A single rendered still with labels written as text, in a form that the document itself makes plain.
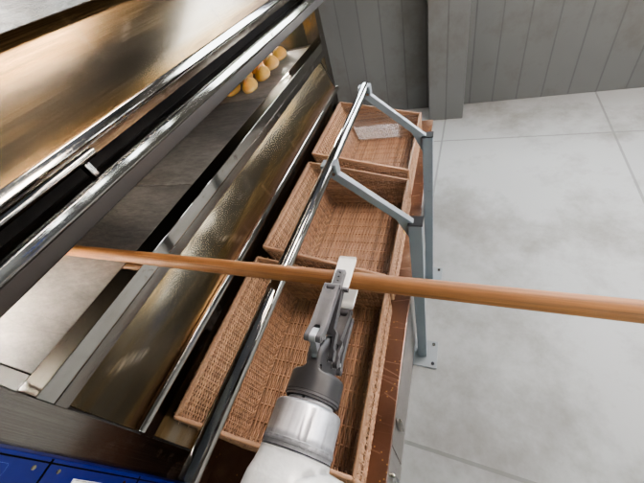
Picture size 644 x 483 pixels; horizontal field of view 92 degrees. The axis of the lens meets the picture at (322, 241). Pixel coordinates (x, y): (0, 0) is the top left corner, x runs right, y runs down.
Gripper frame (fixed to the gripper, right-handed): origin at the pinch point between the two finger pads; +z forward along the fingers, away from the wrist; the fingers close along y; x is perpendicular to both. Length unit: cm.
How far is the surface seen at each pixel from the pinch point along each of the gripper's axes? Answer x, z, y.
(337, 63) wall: -101, 308, 62
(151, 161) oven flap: -36.3, 8.4, -20.9
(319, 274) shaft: -4.6, -0.2, -1.6
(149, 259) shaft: -46.3, -0.8, -1.7
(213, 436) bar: -13.7, -27.2, 2.3
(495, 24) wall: 42, 303, 53
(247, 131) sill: -52, 59, 1
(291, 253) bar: -14.2, 6.7, 1.9
